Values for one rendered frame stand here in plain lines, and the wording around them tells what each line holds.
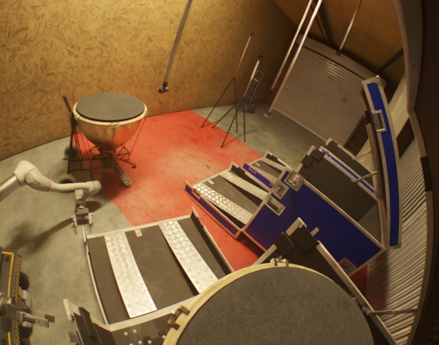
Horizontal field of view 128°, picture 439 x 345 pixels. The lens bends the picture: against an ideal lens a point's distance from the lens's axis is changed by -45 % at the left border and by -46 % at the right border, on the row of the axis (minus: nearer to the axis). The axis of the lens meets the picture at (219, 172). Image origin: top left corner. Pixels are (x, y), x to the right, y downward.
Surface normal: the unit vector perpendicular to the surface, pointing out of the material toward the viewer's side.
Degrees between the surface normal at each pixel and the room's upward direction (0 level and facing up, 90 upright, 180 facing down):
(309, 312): 0
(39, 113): 90
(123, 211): 0
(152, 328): 0
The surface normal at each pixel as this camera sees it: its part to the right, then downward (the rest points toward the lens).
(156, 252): 0.31, -0.77
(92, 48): 0.76, 0.57
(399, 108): -0.57, 0.33
